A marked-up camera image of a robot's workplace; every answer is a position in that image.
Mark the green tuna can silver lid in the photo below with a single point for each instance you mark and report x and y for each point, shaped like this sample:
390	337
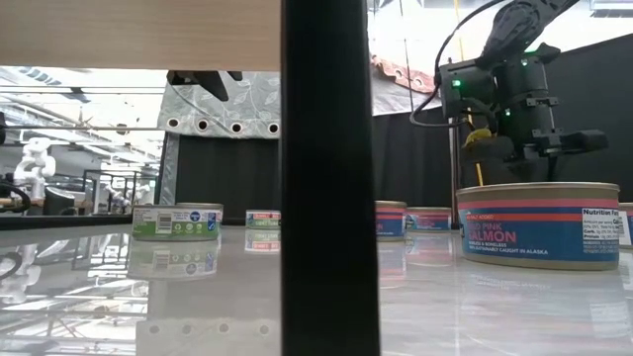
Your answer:
262	219
176	223

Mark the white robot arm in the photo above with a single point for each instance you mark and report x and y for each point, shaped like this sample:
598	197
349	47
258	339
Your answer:
34	165

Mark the small white robot arm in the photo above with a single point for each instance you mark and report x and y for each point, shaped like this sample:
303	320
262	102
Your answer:
117	194

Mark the light wooden shelf board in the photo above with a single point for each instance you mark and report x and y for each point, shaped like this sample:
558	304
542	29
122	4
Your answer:
138	34

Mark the black shelf side panel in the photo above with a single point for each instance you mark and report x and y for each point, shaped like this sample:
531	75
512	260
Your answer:
329	198

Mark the grey leaf-pattern curtain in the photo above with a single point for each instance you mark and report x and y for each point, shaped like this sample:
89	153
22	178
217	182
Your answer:
247	104

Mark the grey stand pole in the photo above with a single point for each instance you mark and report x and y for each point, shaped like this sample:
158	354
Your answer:
451	168

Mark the black curtain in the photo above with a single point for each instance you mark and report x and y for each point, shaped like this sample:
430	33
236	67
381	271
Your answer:
593	99
227	173
410	163

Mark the pink eyelet curtain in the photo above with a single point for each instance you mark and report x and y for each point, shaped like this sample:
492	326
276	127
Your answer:
400	74

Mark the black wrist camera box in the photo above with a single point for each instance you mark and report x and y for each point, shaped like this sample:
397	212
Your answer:
462	91

